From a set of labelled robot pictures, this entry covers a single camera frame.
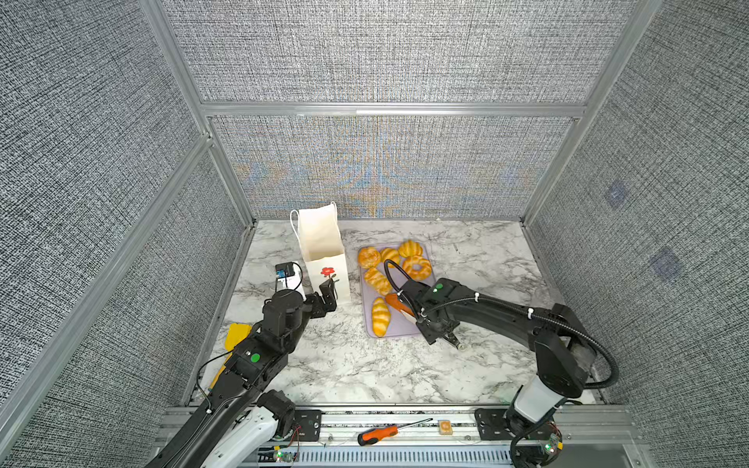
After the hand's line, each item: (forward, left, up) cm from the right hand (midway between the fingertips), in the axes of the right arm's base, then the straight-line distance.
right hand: (435, 323), depth 84 cm
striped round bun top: (+31, +5, -4) cm, 32 cm away
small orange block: (-25, 0, -6) cm, 26 cm away
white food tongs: (-10, -4, +8) cm, 13 cm away
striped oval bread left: (+4, +16, -5) cm, 17 cm away
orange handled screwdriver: (-27, +17, -5) cm, 32 cm away
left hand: (+3, +30, +18) cm, 35 cm away
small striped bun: (+28, +13, -4) cm, 31 cm away
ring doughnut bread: (+24, +3, -7) cm, 25 cm away
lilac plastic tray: (+6, +15, +19) cm, 25 cm away
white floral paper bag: (+29, +35, +8) cm, 46 cm away
